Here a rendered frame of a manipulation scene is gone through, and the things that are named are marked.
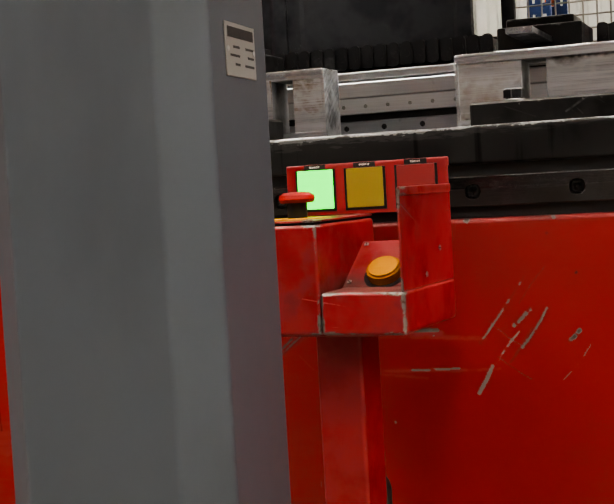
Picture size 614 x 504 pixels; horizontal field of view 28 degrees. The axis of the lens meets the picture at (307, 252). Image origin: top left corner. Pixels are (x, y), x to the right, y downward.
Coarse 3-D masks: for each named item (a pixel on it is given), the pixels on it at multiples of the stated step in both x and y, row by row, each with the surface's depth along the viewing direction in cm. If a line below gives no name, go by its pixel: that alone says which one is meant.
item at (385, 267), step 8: (384, 256) 135; (392, 256) 135; (376, 264) 134; (384, 264) 134; (392, 264) 133; (368, 272) 134; (376, 272) 133; (384, 272) 132; (392, 272) 132; (376, 280) 133; (384, 280) 132; (392, 280) 132
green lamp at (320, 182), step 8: (304, 176) 146; (312, 176) 145; (320, 176) 145; (328, 176) 145; (304, 184) 146; (312, 184) 146; (320, 184) 145; (328, 184) 145; (312, 192) 146; (320, 192) 145; (328, 192) 145; (320, 200) 145; (328, 200) 145; (312, 208) 146; (320, 208) 145; (328, 208) 145
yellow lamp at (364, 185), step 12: (348, 168) 144; (360, 168) 143; (372, 168) 142; (348, 180) 144; (360, 180) 143; (372, 180) 142; (348, 192) 144; (360, 192) 143; (372, 192) 142; (348, 204) 144; (360, 204) 143; (372, 204) 143
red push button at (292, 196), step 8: (296, 192) 136; (304, 192) 136; (280, 200) 137; (288, 200) 136; (296, 200) 136; (304, 200) 136; (312, 200) 137; (288, 208) 137; (296, 208) 136; (304, 208) 137; (288, 216) 137; (296, 216) 136; (304, 216) 137
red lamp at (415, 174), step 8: (400, 168) 141; (408, 168) 140; (416, 168) 140; (424, 168) 140; (432, 168) 139; (400, 176) 141; (408, 176) 140; (416, 176) 140; (424, 176) 140; (432, 176) 139; (400, 184) 141; (408, 184) 141; (416, 184) 140; (424, 184) 140
